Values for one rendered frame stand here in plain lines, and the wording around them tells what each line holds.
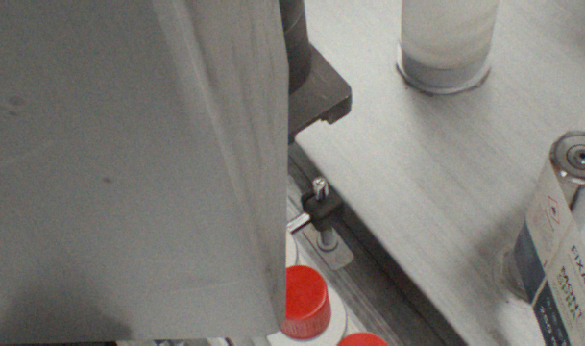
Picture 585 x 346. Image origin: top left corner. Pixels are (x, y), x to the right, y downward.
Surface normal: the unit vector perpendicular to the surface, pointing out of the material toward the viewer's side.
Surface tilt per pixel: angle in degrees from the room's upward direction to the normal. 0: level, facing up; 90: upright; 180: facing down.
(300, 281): 2
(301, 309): 2
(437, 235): 0
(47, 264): 90
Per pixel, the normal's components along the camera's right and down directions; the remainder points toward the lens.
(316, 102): -0.09, -0.50
